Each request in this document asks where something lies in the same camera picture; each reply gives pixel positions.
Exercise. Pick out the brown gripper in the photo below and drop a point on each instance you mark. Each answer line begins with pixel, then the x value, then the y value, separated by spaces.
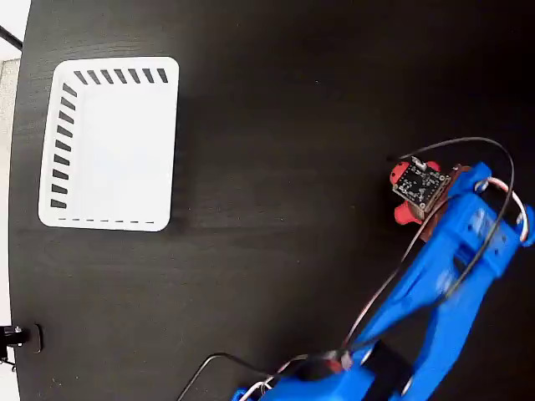
pixel 431 229

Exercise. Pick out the red turtle toy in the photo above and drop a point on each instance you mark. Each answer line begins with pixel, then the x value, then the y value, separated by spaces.
pixel 407 214

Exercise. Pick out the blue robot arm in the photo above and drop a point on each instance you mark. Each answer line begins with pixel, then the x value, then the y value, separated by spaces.
pixel 460 250

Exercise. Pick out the white plastic basket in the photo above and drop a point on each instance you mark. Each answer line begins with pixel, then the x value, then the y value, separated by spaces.
pixel 125 158

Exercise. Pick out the black table clamp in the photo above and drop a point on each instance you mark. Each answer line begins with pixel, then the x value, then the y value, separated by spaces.
pixel 38 338

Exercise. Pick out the black metal bar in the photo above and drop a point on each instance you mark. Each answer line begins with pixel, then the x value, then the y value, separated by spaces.
pixel 10 37

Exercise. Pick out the bare camera circuit board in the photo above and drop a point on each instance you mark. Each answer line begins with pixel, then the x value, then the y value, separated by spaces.
pixel 420 188

